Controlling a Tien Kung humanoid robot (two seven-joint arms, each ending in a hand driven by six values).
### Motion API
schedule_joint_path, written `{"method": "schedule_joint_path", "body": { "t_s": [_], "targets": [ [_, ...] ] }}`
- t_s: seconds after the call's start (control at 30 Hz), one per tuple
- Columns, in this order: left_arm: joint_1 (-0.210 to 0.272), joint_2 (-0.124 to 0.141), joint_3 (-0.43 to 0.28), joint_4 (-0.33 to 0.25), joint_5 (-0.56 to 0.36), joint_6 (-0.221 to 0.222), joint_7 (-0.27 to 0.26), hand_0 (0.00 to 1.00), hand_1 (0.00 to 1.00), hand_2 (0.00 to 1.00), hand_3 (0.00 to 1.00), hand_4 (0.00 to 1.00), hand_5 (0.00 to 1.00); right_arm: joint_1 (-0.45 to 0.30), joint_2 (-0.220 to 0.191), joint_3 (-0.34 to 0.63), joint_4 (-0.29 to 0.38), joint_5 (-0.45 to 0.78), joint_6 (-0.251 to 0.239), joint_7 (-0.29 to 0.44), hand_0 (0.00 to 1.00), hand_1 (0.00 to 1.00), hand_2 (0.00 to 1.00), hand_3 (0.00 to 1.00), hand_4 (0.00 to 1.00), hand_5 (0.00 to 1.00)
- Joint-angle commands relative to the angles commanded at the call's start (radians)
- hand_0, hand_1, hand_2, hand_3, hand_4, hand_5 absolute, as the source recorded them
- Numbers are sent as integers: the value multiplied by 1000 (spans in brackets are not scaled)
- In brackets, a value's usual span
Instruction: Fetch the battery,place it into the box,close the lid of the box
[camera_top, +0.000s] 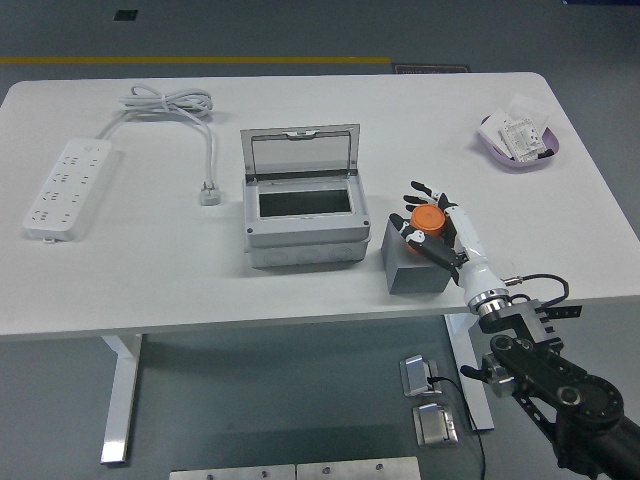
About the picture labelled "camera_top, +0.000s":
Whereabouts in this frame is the black pedal cable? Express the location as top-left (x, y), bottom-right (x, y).
top-left (429, 374), bottom-right (487, 480)

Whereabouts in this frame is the grey block battery holder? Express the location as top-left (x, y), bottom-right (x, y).
top-left (380, 212), bottom-right (451, 296)

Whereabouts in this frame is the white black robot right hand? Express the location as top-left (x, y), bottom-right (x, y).
top-left (388, 180), bottom-right (507, 307)

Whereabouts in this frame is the white wall socket module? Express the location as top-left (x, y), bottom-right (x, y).
top-left (497, 117), bottom-right (549, 164)

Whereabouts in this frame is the dark brown floor mat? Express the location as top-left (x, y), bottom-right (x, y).
top-left (392, 63), bottom-right (472, 76)

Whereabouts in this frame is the silver foot pedal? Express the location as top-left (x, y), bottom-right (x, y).
top-left (399, 354), bottom-right (441, 399)
top-left (412, 403), bottom-right (460, 448)

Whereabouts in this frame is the transparent hinged box lid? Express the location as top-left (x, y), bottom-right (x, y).
top-left (239, 123), bottom-right (361, 182)

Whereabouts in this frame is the white power cord with plug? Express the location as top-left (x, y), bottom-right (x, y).
top-left (94, 83), bottom-right (224, 207)

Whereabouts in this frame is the clear plastic packet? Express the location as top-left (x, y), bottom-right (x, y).
top-left (504, 93), bottom-right (550, 126)

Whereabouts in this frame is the metal floor plate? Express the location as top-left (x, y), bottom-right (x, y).
top-left (168, 463), bottom-right (297, 480)
top-left (295, 455), bottom-right (422, 480)

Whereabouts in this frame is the purple plastic tray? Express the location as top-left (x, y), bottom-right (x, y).
top-left (473, 114), bottom-right (560, 174)

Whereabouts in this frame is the white power strip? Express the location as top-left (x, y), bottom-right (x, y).
top-left (22, 138), bottom-right (124, 246)

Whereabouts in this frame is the grey plastic electrical box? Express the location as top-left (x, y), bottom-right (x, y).
top-left (241, 172), bottom-right (372, 271)

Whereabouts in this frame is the white table leg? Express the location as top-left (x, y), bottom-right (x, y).
top-left (99, 333), bottom-right (146, 466)
top-left (443, 312), bottom-right (496, 432)

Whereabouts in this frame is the orange cylindrical battery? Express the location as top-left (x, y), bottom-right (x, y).
top-left (405, 203), bottom-right (448, 254)

